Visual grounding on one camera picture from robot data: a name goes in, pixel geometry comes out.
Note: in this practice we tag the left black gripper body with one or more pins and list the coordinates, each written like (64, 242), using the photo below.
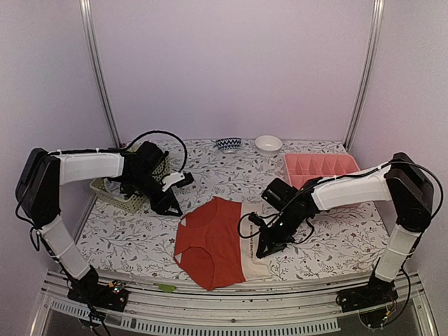
(143, 184)

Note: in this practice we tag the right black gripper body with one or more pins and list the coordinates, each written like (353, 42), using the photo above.
(283, 233)

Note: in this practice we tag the red cloth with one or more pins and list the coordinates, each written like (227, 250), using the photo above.
(213, 246)

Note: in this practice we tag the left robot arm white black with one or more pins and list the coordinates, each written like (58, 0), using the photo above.
(46, 173)

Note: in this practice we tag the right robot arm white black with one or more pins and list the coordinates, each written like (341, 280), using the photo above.
(413, 190)

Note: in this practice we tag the beige perforated plastic basket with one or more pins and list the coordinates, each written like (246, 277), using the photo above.
(133, 204)

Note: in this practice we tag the pink divided organizer tray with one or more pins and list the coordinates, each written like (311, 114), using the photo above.
(301, 167)

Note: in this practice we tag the floral patterned table mat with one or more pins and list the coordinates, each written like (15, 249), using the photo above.
(339, 242)

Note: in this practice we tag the blue white zigzag bowl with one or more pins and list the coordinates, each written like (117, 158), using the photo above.
(229, 144)

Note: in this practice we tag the small white bowl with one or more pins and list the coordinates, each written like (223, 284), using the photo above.
(268, 146)

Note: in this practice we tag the green tape piece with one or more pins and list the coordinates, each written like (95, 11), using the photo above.
(166, 288)

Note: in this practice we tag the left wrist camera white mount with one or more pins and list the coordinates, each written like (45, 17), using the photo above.
(178, 179)

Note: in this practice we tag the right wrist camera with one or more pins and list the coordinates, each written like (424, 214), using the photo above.
(257, 220)

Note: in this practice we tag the front aluminium rail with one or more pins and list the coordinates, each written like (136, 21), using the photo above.
(301, 307)

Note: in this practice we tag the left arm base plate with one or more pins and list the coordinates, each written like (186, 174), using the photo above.
(99, 296)

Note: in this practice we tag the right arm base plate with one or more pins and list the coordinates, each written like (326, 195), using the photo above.
(364, 297)

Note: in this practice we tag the left aluminium frame post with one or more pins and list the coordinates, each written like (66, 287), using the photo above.
(90, 37)

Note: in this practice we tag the aluminium frame post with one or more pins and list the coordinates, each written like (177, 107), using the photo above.
(372, 45)
(90, 37)

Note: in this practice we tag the right aluminium frame post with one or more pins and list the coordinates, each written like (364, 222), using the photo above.
(372, 45)

